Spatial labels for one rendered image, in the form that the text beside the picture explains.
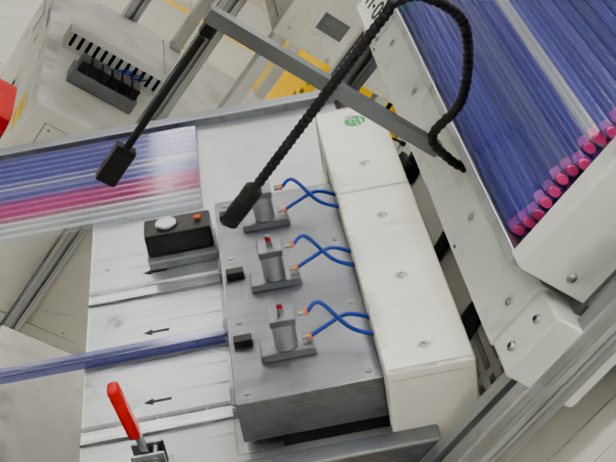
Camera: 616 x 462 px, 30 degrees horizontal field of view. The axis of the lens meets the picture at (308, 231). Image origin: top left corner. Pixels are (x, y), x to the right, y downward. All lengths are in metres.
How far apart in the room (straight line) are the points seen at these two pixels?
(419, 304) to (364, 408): 0.11
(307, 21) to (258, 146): 0.89
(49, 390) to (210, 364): 0.61
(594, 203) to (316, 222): 0.42
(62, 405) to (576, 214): 1.02
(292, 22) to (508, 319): 1.49
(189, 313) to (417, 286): 0.28
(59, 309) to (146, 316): 1.48
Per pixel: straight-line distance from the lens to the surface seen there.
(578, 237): 0.92
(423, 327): 1.05
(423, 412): 1.04
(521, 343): 0.95
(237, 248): 1.22
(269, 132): 1.54
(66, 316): 2.74
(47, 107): 2.45
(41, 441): 1.67
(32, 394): 1.73
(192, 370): 1.17
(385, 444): 1.04
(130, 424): 1.03
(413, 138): 1.17
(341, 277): 1.15
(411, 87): 1.32
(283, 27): 2.38
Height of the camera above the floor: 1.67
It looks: 23 degrees down
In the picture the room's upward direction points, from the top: 38 degrees clockwise
